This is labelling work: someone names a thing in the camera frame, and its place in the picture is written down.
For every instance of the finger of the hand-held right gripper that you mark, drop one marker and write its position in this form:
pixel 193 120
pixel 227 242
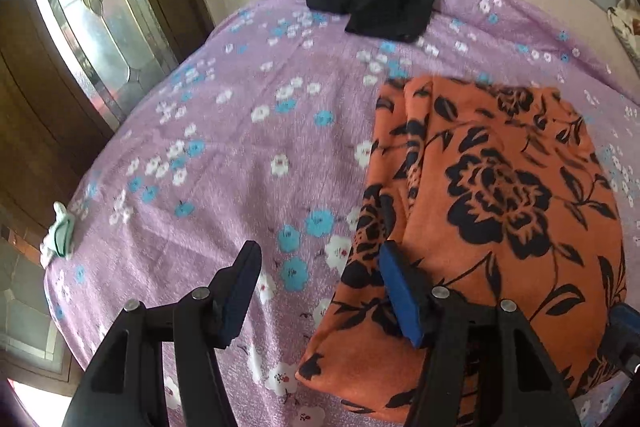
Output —
pixel 625 337

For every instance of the purple floral bedsheet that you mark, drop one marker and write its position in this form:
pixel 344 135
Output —
pixel 225 157

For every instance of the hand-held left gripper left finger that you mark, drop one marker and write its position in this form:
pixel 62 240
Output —
pixel 239 302

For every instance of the wooden stained glass door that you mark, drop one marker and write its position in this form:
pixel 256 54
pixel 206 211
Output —
pixel 60 72

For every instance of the small green white cloth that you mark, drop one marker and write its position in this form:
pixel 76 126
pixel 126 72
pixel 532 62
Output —
pixel 60 234

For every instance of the cream brown floral cloth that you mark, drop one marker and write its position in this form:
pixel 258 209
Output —
pixel 627 32

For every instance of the orange black floral garment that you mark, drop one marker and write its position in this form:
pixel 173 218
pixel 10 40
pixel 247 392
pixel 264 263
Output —
pixel 500 187

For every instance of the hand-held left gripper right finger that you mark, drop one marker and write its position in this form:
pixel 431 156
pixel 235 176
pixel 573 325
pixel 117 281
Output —
pixel 402 289

